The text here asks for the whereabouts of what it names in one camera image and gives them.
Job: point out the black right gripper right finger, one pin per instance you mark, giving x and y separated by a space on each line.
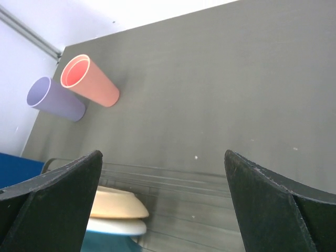
275 213

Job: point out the beige plate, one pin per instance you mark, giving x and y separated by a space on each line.
112 203

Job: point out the black wire dish rack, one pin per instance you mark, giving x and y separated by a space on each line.
189 211

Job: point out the white patterned plate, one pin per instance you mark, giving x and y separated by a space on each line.
124 227

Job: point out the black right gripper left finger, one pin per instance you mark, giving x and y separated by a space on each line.
50 212

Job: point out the teal scalloped plate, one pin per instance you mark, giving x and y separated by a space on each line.
103 242

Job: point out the pink plastic cup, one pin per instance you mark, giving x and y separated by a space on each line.
82 76

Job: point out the purple plastic cup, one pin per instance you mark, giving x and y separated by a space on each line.
49 96

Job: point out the blue folder right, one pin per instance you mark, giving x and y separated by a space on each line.
14 169

